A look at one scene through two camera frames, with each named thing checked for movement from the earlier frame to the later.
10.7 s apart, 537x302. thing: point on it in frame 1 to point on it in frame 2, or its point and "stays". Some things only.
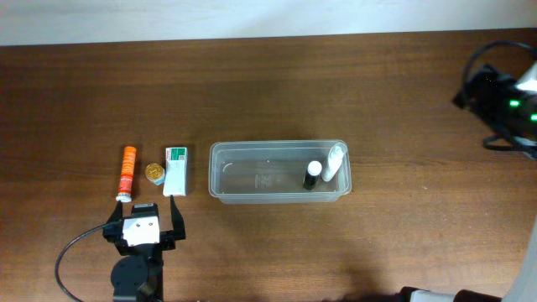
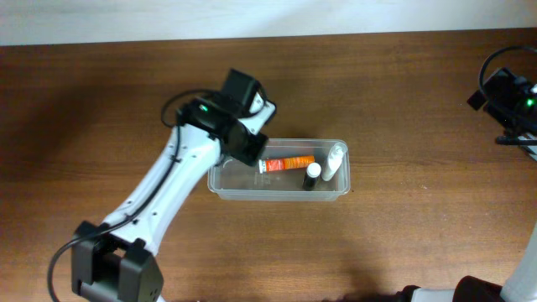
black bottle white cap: [314, 170] stays
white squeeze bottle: [336, 156] stays
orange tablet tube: [126, 181] to [278, 164]
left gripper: [169, 238] to [248, 148]
